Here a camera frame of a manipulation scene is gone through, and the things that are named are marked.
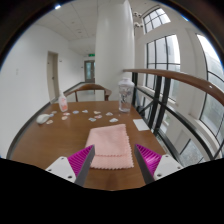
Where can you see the pink towel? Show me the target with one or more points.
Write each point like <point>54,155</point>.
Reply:
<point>108,140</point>

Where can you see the white pump bottle orange label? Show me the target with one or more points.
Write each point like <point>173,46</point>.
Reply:
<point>63,104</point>

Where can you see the clear plastic drink bottle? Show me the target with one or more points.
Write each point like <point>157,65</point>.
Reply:
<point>126,96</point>

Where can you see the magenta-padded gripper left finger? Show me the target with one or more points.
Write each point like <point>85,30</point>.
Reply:
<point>61,168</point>

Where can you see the arched black-framed window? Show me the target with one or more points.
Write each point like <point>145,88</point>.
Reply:
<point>156,18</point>

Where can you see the white computer mouse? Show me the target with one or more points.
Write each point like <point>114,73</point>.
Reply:
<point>42,118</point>

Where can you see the tall black-framed window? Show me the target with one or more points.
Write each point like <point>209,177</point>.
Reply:
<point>163,56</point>

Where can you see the white paper card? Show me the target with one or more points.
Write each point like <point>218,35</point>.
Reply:
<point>141,124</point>

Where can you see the wide black-framed window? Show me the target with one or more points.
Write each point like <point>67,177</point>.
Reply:
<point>213,86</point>

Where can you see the green exit sign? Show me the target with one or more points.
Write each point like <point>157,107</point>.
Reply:
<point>91,54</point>

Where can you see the white single door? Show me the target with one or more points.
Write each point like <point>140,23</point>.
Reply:
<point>52,76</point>

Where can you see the glazed double door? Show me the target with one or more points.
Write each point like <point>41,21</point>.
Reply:
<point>89,71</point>

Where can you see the wooden-topped black metal railing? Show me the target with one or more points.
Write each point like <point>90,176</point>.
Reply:
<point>186,78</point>

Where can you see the wooden armchair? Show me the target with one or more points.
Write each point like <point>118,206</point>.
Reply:
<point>88,87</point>

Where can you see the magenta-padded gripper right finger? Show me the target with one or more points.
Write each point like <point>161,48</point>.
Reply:
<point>168,165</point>

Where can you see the small colourful sticker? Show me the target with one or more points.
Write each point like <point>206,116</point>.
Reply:
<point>51,115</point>
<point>97,112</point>
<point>92,119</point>
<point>66,114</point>
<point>114,120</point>
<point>49,122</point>
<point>64,118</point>
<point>98,116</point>
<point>75,112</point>
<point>85,111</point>
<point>109,114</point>
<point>54,112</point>

